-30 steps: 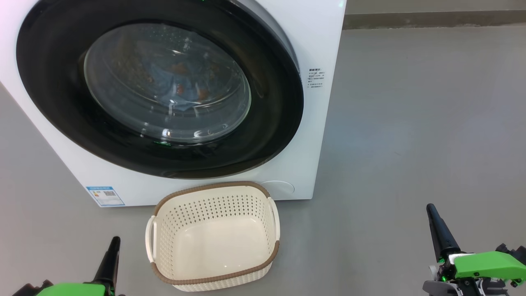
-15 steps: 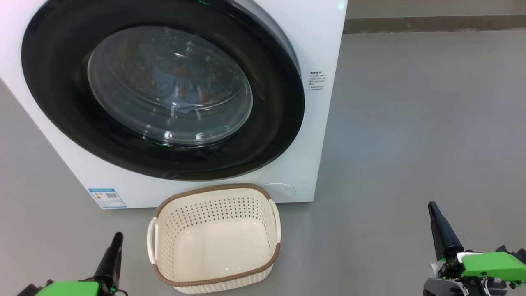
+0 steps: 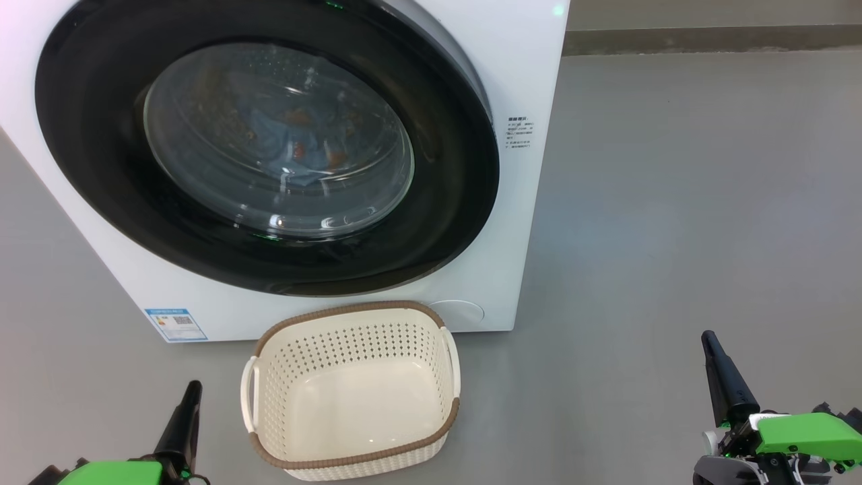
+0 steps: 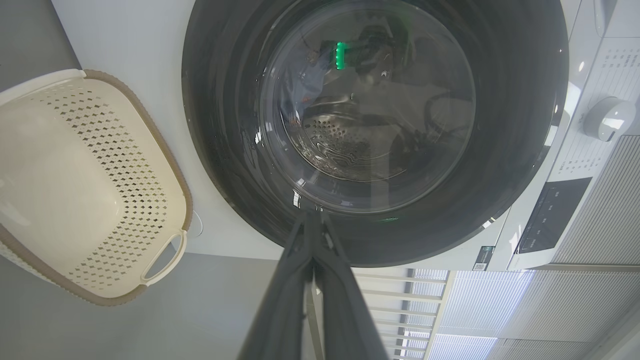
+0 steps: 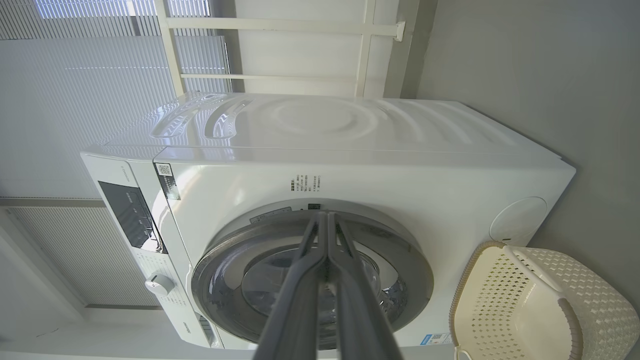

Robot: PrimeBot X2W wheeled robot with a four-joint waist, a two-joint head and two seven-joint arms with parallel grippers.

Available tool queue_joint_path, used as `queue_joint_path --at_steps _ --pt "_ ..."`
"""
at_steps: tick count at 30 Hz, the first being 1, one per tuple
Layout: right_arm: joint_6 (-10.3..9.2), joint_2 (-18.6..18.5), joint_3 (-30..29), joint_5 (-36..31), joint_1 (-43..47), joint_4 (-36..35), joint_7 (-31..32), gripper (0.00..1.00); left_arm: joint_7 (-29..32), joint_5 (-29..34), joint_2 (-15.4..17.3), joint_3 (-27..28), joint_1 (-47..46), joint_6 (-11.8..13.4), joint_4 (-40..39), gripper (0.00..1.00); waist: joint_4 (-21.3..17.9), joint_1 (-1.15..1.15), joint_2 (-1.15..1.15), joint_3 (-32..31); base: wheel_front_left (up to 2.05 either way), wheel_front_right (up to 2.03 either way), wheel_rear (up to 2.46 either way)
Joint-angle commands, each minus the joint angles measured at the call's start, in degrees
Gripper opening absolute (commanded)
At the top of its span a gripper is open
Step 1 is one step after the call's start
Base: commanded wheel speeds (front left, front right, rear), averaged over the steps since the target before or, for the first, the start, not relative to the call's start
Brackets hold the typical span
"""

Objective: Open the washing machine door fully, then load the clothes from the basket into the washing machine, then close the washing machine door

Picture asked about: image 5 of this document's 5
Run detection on cream perforated laundry basket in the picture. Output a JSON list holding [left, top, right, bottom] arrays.
[[449, 241, 640, 360]]

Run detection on white front-load washing machine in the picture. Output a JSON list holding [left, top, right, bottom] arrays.
[[80, 91, 577, 351]]

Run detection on round black glass washer door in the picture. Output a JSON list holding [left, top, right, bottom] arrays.
[[191, 209, 435, 351]]

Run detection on white metal rack frame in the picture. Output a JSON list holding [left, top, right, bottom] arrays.
[[154, 0, 407, 99]]

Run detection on printed text notice sticker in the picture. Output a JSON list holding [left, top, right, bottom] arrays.
[[289, 174, 322, 194]]

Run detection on white window blinds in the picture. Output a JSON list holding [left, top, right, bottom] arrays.
[[0, 0, 232, 308]]

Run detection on round white filter cover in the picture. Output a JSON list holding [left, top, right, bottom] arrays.
[[489, 196, 549, 247]]

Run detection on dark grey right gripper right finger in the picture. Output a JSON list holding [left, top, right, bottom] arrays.
[[327, 212, 405, 360]]

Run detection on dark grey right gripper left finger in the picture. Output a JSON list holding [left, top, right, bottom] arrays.
[[252, 211, 329, 360]]

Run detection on black QR strip sticker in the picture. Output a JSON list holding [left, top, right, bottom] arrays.
[[155, 163, 181, 201]]

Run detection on black washer display panel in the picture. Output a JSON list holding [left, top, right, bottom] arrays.
[[98, 180, 166, 254]]

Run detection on blue energy label sticker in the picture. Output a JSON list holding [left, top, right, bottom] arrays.
[[420, 332, 453, 347]]

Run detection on white round control knob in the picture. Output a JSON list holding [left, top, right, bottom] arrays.
[[144, 273, 176, 296]]

